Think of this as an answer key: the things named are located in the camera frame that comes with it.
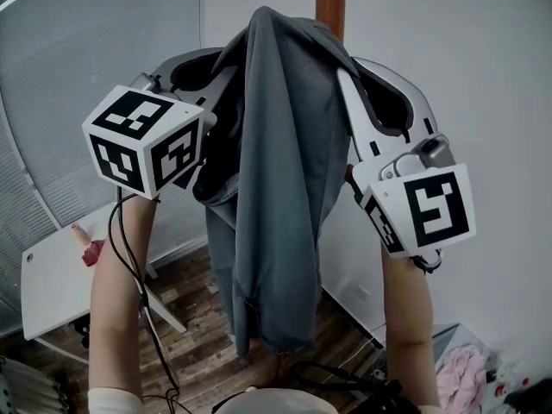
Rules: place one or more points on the pink clothes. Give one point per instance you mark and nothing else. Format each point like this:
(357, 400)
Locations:
(463, 373)

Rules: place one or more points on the white table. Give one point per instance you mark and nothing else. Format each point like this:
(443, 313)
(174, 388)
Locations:
(52, 283)

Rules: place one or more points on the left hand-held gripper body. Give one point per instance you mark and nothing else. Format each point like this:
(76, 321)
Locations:
(129, 145)

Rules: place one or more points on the small red item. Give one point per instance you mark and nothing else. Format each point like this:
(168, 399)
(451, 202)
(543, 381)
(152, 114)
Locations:
(92, 252)

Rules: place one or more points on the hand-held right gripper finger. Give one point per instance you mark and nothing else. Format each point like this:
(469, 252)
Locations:
(362, 136)
(414, 97)

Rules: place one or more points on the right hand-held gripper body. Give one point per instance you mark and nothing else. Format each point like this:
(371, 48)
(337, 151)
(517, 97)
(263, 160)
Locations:
(431, 209)

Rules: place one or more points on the white ribbed garment with buttons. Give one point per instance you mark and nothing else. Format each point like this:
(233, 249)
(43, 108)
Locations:
(30, 386)

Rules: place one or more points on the small beige item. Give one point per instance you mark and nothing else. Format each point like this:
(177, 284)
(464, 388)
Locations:
(79, 233)

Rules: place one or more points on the person's left forearm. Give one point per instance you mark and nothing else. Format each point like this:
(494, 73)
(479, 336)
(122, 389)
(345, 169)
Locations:
(112, 296)

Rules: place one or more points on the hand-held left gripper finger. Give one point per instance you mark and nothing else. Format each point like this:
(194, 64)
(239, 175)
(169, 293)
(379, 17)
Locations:
(217, 93)
(190, 71)

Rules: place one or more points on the person's right forearm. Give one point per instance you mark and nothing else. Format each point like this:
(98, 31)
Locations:
(407, 309)

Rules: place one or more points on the grey-blue garment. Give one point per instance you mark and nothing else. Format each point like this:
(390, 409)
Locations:
(280, 145)

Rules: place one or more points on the white wall outlet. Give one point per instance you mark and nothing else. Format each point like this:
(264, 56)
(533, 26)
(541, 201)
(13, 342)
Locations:
(362, 293)

